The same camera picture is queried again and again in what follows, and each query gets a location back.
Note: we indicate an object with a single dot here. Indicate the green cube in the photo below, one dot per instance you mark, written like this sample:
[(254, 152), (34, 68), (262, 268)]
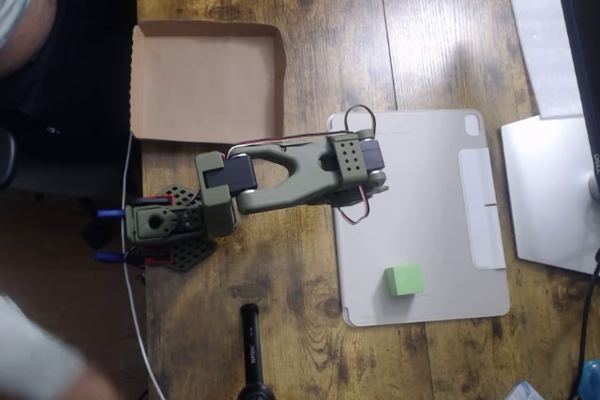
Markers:
[(405, 280)]

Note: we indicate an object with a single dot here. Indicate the black office chair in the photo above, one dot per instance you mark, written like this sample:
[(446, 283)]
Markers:
[(89, 91)]

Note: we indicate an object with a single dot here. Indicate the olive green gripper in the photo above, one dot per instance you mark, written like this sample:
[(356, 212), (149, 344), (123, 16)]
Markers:
[(348, 199)]

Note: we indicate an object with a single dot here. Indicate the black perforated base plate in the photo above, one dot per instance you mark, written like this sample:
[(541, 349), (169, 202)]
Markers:
[(190, 255)]

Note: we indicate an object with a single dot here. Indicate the white and blue packet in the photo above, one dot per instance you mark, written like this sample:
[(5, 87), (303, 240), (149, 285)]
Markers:
[(525, 393)]

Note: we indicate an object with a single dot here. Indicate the teal round object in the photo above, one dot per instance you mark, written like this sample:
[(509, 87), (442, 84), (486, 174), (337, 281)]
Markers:
[(591, 379)]

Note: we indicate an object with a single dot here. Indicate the grey foam sheet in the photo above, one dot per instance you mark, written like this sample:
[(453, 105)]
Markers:
[(539, 30)]

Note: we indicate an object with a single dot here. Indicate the silver monitor stand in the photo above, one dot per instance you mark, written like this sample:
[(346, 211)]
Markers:
[(548, 194)]

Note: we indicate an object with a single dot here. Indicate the person's grey sleeved arm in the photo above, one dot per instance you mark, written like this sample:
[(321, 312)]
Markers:
[(37, 353)]

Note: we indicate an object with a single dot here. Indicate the black camera stand pole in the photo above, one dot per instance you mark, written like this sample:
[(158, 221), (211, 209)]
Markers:
[(253, 353)]

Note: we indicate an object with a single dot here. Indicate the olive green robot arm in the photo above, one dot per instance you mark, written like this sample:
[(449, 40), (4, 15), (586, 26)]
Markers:
[(290, 175)]

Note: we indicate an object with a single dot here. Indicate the black monitor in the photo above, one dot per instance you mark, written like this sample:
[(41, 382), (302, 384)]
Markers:
[(581, 20)]

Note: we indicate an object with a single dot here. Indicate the tablet in beige case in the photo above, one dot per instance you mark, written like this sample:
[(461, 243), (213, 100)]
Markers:
[(422, 212)]

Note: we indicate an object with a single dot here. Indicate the brown cardboard tray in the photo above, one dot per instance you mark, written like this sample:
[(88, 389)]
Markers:
[(201, 86)]

